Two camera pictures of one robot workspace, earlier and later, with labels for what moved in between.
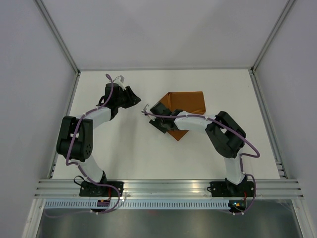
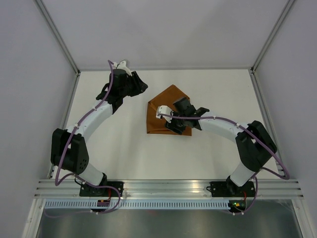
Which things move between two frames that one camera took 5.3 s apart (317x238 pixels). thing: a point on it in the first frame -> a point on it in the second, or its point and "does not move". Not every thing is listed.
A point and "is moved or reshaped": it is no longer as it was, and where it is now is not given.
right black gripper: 155,123 -> 176,130
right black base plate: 222,189 does not move
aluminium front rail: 168,189 does not move
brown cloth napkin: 192,102 is moved or reshaped
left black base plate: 88,189 does not move
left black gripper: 132,98 -> 139,86
